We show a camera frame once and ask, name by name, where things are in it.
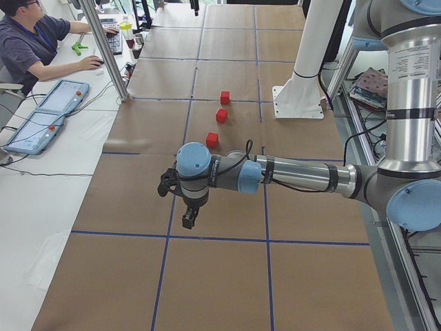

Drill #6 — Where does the black keyboard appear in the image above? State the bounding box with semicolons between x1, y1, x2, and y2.
100;19;123;55

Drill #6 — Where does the red block middle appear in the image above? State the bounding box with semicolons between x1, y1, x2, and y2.
216;108;228;123

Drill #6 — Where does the white stand column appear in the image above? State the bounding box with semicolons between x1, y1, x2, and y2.
293;1;351;79

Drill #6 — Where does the seated person dark shirt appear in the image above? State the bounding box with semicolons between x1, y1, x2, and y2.
1;1;102;95

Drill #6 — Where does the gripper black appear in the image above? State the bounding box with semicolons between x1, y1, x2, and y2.
182;196;208;229

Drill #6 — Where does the steel cup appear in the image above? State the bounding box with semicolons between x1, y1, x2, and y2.
134;33;144;46

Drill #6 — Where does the aluminium table frame rail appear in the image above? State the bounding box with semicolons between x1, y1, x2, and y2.
335;79;440;330

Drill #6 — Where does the upper teach pendant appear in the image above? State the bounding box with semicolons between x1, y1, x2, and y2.
36;79;90;115

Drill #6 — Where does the red block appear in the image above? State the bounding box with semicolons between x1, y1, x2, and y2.
205;132;219;148
216;108;228;123

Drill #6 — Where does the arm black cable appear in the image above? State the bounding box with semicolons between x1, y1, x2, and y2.
178;139;338;194

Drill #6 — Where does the teach pendant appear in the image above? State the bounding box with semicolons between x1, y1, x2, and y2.
36;79;90;115
4;110;65;155

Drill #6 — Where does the white camera stand base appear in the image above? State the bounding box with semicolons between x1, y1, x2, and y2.
271;74;324;119

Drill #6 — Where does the aluminium profile post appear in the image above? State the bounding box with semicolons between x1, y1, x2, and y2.
79;0;129;102

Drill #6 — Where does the lower teach pendant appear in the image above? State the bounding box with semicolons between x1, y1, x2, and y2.
4;110;65;155

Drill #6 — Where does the red block far left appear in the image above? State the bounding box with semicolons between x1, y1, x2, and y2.
205;132;219;148

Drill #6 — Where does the green plastic tool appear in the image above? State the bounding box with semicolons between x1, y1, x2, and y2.
71;33;88;56

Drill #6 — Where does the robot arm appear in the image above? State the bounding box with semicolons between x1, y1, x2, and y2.
158;1;440;231

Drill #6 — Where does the yellow lid bottle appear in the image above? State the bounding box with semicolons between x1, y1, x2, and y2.
119;16;134;49

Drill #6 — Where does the stack of cloth books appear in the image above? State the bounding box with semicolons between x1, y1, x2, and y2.
349;67;388;110

